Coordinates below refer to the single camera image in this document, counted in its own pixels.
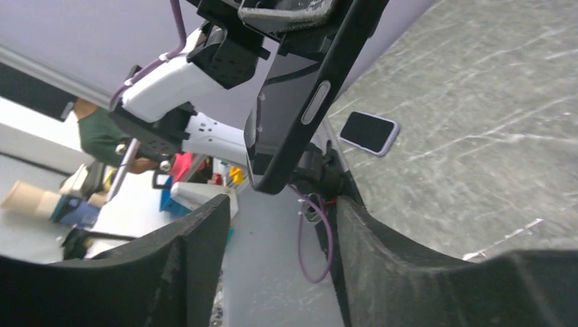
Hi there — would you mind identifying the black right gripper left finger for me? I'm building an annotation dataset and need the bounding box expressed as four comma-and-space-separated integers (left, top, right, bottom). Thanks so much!
1, 195, 230, 326

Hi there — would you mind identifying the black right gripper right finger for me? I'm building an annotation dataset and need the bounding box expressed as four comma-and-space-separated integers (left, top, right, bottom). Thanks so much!
337, 197, 577, 327

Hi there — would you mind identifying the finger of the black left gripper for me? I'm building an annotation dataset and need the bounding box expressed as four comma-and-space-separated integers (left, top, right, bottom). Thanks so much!
238, 0, 337, 24

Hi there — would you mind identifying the black phone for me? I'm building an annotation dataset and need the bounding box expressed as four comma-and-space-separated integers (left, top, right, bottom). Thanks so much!
243, 1, 386, 194

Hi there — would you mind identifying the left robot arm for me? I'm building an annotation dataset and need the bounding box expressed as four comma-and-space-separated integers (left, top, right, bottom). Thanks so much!
109, 1, 336, 165

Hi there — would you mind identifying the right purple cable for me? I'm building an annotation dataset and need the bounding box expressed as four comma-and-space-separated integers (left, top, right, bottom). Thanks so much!
288, 185, 335, 285

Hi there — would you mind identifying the purple cable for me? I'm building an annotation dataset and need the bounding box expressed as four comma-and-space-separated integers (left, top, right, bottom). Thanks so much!
109, 0, 188, 109
288, 185, 335, 285

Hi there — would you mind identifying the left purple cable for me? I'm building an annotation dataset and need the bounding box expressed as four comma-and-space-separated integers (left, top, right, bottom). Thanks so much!
109, 0, 188, 109

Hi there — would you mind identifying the black base frame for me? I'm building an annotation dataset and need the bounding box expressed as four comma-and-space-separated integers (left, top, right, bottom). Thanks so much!
288, 141, 365, 256

